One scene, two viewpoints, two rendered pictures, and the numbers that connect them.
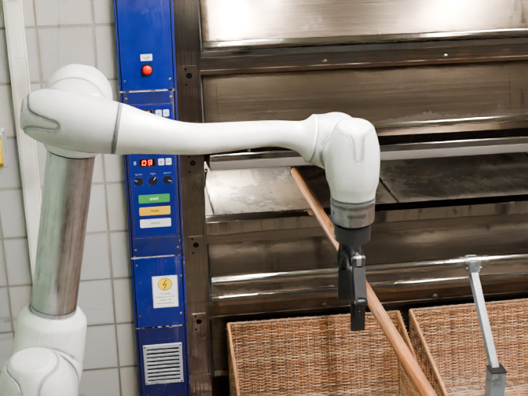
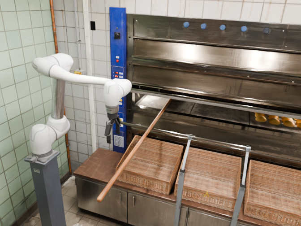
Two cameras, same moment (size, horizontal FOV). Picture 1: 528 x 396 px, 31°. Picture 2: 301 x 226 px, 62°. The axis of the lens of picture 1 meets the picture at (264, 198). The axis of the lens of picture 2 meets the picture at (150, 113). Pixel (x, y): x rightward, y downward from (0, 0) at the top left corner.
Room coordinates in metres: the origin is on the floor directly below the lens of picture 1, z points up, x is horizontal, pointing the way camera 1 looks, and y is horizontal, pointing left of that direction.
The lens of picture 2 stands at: (0.54, -1.11, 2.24)
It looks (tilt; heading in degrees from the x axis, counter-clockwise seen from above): 24 degrees down; 27
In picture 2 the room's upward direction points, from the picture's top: 3 degrees clockwise
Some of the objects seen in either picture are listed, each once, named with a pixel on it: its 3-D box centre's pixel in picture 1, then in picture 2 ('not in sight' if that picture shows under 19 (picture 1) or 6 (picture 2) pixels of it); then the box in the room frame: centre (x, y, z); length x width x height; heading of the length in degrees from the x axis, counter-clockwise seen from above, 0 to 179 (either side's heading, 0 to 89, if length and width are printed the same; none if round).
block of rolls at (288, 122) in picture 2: not in sight; (278, 111); (3.32, -1.23, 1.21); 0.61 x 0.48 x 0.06; 8
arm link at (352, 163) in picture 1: (352, 156); (112, 92); (1.83, -0.18, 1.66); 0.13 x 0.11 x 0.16; 5
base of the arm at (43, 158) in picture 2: not in sight; (40, 153); (1.70, 0.47, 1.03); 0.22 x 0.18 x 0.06; 9
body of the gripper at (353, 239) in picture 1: (352, 242); (112, 117); (1.82, -0.18, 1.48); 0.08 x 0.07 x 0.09; 7
